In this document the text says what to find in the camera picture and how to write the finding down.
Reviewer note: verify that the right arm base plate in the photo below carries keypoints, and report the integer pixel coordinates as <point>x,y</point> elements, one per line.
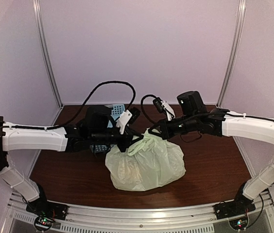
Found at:
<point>231,209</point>

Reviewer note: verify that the right aluminium frame post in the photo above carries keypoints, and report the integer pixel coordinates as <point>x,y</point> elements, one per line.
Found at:
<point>241,12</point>

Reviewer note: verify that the left aluminium frame post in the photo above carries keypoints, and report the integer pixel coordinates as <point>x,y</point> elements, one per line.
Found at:
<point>45,52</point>

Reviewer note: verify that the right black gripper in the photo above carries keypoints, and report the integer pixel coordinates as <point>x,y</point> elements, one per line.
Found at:
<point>166,131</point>

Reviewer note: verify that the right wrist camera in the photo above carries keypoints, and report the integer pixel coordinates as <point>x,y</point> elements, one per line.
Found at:
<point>163,107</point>

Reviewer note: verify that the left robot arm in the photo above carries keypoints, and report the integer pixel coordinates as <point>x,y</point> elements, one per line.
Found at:
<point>24,137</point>

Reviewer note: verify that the circuit board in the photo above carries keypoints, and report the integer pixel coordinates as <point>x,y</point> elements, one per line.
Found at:
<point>239,224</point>
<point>42,224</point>

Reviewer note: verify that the right circuit board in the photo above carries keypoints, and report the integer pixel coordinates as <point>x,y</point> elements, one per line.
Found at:
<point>239,224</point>

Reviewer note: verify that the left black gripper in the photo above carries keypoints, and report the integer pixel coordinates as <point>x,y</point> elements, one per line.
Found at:
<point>128,139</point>

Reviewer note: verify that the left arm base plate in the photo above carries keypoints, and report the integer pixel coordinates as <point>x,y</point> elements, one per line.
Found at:
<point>53,211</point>

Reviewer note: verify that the light green plastic bag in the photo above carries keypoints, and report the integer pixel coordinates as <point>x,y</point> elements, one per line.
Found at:
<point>150,163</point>

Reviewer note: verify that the left circuit board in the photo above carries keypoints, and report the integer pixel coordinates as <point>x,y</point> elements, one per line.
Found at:
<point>42,224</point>

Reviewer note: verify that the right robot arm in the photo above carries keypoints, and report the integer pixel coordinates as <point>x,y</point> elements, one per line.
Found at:
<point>258,130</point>

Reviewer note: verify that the aluminium frame post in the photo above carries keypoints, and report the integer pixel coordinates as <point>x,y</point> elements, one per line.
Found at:
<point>241,12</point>
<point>45,52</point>

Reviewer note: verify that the front aluminium rail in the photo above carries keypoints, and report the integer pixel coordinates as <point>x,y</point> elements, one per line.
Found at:
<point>192,219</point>

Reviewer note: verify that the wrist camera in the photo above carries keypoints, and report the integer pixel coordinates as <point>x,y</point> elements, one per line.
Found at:
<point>163,107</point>
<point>127,117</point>

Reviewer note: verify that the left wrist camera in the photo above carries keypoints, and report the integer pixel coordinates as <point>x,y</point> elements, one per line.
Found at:
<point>127,117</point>

